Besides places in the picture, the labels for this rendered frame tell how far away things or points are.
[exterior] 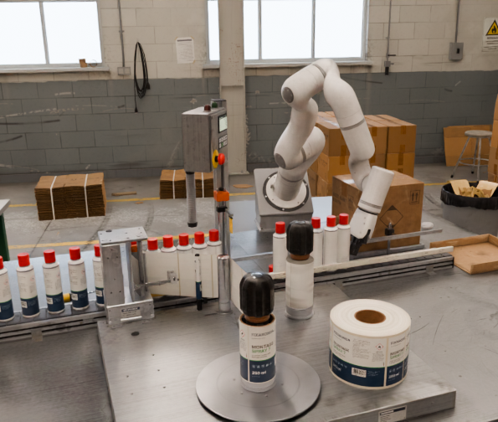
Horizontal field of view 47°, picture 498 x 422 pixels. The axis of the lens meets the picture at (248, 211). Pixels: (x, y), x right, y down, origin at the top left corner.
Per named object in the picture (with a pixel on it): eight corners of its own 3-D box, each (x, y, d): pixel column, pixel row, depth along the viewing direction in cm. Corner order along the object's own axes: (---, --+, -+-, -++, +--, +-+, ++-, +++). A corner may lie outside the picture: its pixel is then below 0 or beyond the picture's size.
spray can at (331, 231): (326, 273, 209) (327, 219, 203) (320, 268, 213) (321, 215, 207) (339, 270, 210) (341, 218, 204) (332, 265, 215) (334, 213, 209)
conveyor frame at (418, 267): (-6, 343, 174) (-8, 330, 173) (-3, 327, 184) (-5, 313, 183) (453, 268, 224) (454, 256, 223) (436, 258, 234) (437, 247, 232)
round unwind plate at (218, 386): (214, 440, 124) (214, 434, 124) (183, 365, 152) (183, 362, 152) (342, 409, 134) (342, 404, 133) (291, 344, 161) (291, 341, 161)
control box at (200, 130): (183, 172, 188) (180, 113, 183) (202, 161, 204) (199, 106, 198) (213, 173, 186) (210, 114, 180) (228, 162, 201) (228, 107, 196)
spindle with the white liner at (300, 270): (291, 321, 174) (292, 228, 165) (280, 309, 182) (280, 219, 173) (318, 316, 177) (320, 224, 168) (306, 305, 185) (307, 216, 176)
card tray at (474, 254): (470, 275, 218) (471, 265, 217) (428, 251, 241) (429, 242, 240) (534, 264, 227) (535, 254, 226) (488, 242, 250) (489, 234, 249)
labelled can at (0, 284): (-4, 324, 175) (-14, 261, 169) (-3, 316, 180) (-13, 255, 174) (14, 321, 177) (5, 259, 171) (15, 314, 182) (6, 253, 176)
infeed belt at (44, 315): (-6, 338, 175) (-8, 326, 174) (-3, 326, 182) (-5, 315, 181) (451, 265, 225) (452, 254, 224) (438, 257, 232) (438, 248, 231)
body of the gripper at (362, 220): (353, 202, 213) (343, 230, 215) (367, 209, 204) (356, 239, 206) (370, 207, 216) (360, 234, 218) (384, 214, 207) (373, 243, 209)
